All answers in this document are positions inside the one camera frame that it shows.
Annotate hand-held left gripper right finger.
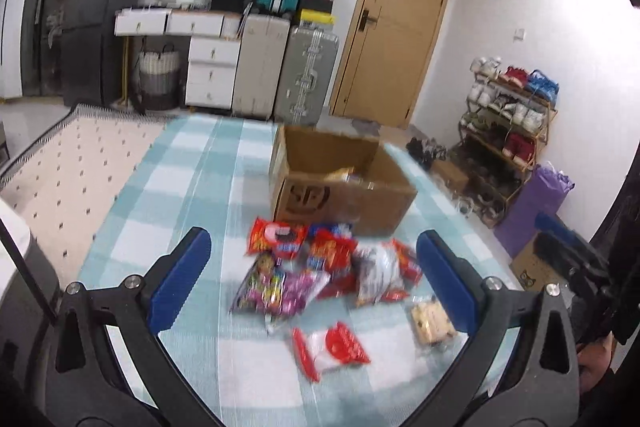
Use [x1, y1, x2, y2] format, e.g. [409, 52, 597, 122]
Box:
[400, 229, 580, 427]

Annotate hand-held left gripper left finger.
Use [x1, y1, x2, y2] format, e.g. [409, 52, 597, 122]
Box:
[47, 227, 221, 427]

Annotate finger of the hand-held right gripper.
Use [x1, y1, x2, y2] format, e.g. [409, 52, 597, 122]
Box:
[534, 212, 608, 270]
[535, 232, 586, 298]

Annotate clear pastry packet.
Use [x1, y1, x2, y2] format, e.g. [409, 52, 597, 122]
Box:
[410, 301, 458, 349]

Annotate white black red snack packet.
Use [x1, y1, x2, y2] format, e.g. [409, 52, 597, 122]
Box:
[352, 238, 423, 307]

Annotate red chocolate cookie packet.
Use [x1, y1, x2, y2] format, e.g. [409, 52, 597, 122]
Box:
[245, 217, 308, 259]

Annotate red snack packet blue label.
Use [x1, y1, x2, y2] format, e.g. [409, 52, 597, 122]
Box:
[307, 229, 357, 275]

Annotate brown cardboard box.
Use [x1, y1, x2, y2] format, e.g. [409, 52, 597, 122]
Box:
[269, 124, 419, 239]

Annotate person's right hand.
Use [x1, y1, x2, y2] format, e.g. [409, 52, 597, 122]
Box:
[575, 336, 615, 394]

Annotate small printed cardboard box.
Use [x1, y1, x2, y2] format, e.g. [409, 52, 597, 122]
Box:
[509, 231, 572, 294]

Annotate purple bag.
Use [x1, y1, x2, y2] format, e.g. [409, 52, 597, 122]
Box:
[494, 162, 576, 259]

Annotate teal white checkered tablecloth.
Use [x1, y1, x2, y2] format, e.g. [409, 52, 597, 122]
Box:
[75, 114, 526, 427]

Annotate purple pink candy packet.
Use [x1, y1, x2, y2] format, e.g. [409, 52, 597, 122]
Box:
[229, 254, 332, 319]

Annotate wooden shoe rack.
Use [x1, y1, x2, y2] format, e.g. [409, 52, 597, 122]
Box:
[456, 57, 560, 229]

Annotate plain brown shoe box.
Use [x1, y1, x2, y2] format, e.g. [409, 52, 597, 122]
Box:
[431, 158, 472, 194]

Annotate pile of sneakers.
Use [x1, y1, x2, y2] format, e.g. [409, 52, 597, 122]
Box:
[404, 136, 449, 171]

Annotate red and white snack packet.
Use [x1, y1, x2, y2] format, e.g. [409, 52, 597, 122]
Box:
[291, 321, 372, 384]

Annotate rows of assorted shoes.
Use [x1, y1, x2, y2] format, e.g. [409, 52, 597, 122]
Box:
[459, 56, 560, 224]

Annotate cream dotted rug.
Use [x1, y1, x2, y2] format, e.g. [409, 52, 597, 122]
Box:
[0, 103, 173, 280]

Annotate grey white laundry basket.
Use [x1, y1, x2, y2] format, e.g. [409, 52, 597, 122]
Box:
[131, 44, 181, 111]

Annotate white desk with drawers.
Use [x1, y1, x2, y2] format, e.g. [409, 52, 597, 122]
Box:
[114, 4, 244, 111]

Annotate beige suitcase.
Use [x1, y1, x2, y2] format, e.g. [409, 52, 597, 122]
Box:
[233, 13, 292, 118]

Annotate grey suitcase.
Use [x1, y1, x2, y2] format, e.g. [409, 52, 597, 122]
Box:
[274, 24, 342, 128]

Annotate wooden door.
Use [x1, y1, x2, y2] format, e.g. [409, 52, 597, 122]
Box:
[329, 0, 459, 131]

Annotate black refrigerator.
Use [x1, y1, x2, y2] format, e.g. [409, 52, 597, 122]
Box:
[61, 0, 155, 108]

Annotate yellow black box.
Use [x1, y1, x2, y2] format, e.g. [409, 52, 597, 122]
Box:
[294, 9, 337, 28]

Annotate dark glass cabinet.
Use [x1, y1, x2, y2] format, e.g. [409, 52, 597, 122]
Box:
[20, 0, 96, 98]

